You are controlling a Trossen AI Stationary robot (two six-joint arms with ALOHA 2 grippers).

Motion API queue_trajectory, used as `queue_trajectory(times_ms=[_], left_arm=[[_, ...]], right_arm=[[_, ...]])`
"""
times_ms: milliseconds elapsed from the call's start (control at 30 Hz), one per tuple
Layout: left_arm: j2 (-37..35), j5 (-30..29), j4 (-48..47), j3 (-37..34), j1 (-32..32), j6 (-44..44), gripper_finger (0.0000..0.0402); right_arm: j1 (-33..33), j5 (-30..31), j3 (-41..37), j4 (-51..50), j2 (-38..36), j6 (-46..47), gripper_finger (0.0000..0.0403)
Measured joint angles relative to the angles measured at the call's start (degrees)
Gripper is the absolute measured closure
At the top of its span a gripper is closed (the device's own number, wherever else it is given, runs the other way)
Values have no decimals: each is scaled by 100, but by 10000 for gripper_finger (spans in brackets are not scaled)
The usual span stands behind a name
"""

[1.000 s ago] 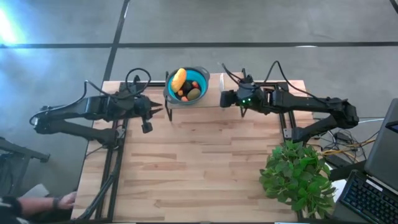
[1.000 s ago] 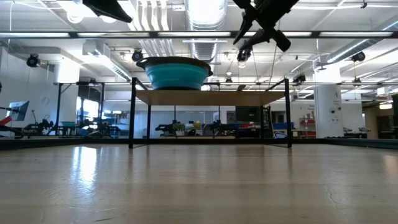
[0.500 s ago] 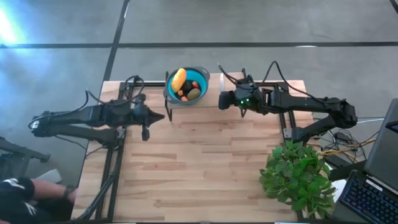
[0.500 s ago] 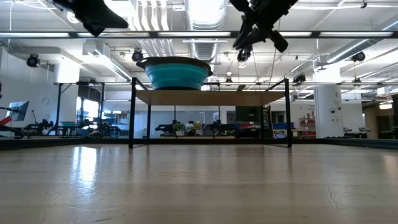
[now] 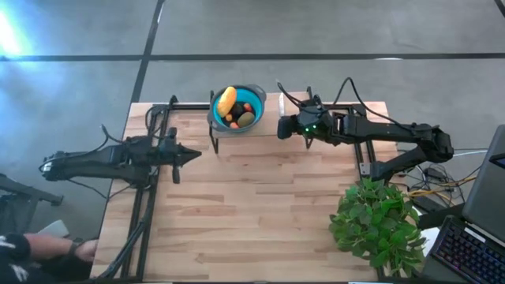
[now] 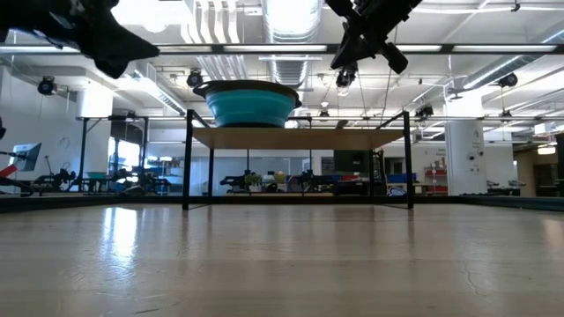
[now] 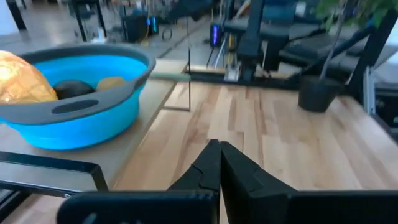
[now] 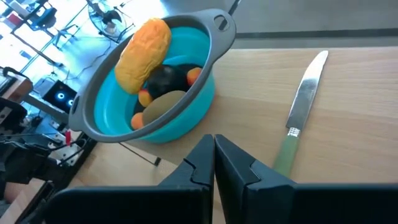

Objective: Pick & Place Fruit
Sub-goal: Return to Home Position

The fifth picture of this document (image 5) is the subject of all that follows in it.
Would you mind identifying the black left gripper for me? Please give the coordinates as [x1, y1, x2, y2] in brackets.
[156, 126, 203, 166]

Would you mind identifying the blue bowl with grey rim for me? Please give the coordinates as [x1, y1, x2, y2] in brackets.
[208, 84, 267, 134]

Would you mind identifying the yellow mango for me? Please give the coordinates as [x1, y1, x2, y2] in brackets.
[216, 85, 238, 118]

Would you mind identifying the person's forearm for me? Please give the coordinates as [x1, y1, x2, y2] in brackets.
[23, 234, 73, 261]

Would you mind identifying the wooden shelf with black legs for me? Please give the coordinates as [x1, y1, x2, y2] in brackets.
[208, 86, 323, 155]

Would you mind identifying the green leafy plant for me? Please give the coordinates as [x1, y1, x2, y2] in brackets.
[328, 177, 427, 279]

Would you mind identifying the person's hand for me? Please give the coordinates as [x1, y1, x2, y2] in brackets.
[75, 238, 99, 263]

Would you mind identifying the light grey flat device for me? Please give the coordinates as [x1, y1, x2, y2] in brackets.
[37, 219, 71, 240]

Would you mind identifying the black rectangular box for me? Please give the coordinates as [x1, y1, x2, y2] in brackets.
[417, 203, 466, 230]

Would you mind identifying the black tripod stand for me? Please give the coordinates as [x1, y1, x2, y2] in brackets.
[0, 173, 64, 207]

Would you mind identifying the grey laptop with lit keyboard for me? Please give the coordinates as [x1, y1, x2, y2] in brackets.
[420, 124, 505, 284]

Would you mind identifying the person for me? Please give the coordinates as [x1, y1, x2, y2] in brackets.
[0, 232, 99, 284]

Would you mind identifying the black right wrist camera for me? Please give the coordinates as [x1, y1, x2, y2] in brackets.
[276, 115, 297, 140]

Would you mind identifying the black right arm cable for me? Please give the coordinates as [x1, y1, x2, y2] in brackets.
[275, 77, 403, 129]

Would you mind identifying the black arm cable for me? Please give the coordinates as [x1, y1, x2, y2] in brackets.
[100, 104, 169, 146]
[275, 77, 403, 129]

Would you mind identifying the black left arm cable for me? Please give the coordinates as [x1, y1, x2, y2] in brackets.
[100, 104, 169, 146]

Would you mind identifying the black table frame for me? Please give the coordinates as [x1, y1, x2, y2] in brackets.
[96, 94, 386, 282]

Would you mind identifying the yellow cable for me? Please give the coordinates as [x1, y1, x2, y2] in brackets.
[408, 175, 478, 198]

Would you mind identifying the white cable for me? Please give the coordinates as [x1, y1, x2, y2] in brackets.
[453, 148, 489, 159]

